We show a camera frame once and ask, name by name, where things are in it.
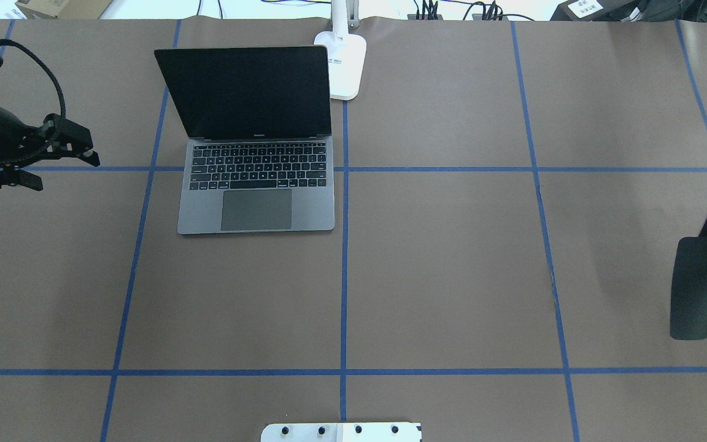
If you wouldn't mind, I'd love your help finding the white desk lamp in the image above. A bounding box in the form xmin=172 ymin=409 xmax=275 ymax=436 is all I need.
xmin=314 ymin=1 xmax=367 ymax=101

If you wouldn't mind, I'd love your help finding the cardboard box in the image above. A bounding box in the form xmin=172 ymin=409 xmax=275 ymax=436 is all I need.
xmin=15 ymin=0 xmax=113 ymax=20

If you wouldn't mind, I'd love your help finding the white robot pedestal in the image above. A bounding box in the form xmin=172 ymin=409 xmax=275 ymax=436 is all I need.
xmin=260 ymin=422 xmax=423 ymax=441

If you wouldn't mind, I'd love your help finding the black power strip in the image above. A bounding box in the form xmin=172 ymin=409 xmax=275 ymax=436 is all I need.
xmin=407 ymin=1 xmax=507 ymax=21

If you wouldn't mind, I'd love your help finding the black mouse pad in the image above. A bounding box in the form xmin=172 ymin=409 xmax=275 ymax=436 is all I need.
xmin=670 ymin=218 xmax=707 ymax=341

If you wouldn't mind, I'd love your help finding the black labelled box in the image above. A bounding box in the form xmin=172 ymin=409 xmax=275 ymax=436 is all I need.
xmin=550 ymin=1 xmax=640 ymax=21

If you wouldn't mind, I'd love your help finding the grey laptop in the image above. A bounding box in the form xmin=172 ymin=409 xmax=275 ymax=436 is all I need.
xmin=154 ymin=45 xmax=336 ymax=235

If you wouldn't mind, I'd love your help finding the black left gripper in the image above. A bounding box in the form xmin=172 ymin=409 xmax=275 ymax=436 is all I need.
xmin=0 ymin=107 xmax=101 ymax=192

